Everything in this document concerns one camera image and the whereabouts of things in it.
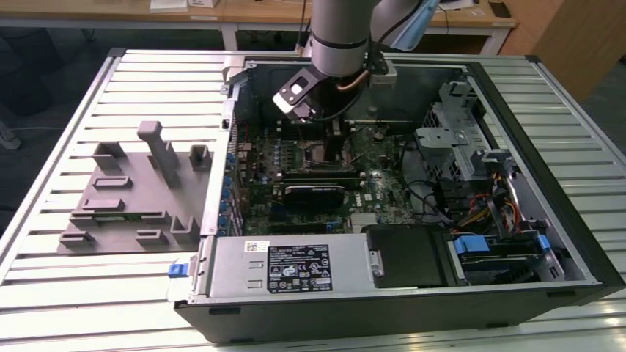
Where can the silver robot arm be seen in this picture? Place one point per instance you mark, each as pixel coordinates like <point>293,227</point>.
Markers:
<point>342,36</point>

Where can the CPU socket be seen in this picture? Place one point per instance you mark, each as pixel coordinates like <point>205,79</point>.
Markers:
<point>313,157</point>

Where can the round coin battery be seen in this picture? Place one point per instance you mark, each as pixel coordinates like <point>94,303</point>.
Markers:
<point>381,135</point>

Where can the black RAM slot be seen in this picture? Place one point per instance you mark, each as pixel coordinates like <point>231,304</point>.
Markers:
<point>318,181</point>
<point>318,173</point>
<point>285,124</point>
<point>286,132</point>
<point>286,128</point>
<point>318,177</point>

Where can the black graphics card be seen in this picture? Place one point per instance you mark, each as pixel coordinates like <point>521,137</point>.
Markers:
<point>313,198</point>

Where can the metal disk bay cage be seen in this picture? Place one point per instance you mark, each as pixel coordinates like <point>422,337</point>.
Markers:
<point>436,143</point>

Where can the green motherboard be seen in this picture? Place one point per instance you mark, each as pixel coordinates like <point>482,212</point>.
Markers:
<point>391,205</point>

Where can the silver finned heat sink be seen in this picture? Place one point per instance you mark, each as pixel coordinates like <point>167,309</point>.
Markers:
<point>366,220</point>

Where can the black plastic shroud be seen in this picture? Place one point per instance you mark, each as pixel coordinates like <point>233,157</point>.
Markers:
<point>411,256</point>

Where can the hard disk in blue carrier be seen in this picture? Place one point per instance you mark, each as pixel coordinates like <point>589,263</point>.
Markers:
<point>469,245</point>

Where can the silver power supply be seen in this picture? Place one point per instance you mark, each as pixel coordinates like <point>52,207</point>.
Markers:
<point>235,271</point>

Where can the blue release latch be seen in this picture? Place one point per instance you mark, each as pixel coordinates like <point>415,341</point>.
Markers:
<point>177,270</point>

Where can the black phone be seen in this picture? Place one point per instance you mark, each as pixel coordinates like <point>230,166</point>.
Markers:
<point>500,9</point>

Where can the green RAM stick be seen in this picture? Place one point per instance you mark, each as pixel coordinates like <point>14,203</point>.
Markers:
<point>118,219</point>

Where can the black open PC case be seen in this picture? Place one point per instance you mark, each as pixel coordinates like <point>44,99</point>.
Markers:
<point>342,322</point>

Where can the white paper sheet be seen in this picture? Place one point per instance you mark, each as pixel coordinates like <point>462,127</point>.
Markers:
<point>169,4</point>

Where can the grey parts rack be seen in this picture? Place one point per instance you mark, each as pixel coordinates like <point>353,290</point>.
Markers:
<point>118,234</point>

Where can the wooden cabinet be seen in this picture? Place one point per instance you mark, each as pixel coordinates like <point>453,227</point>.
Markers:
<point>577,44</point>

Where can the wooden desk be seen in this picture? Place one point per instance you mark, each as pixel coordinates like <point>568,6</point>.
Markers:
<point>98,15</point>

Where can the black bin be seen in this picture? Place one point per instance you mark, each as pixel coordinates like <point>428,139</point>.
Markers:
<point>30,66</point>

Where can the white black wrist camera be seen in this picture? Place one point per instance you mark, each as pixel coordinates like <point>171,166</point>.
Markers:
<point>295,89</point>

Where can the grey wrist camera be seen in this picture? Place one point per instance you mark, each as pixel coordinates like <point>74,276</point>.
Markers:
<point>383,75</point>

